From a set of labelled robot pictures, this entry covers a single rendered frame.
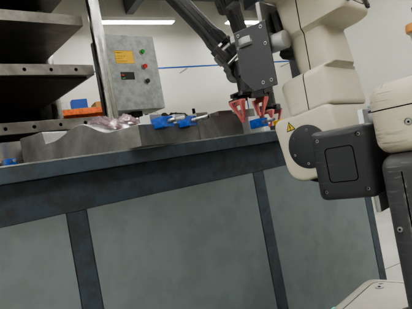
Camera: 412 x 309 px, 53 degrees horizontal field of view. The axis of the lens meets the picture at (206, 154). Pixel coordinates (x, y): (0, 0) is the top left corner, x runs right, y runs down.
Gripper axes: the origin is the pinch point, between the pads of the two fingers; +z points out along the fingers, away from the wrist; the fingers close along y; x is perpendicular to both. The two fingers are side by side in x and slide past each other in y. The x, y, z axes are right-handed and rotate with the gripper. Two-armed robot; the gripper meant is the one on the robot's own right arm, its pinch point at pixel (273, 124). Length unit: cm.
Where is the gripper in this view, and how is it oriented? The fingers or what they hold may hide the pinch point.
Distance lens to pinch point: 191.6
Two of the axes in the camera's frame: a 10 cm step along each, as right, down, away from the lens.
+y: -5.2, 0.8, -8.5
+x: 8.3, -1.7, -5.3
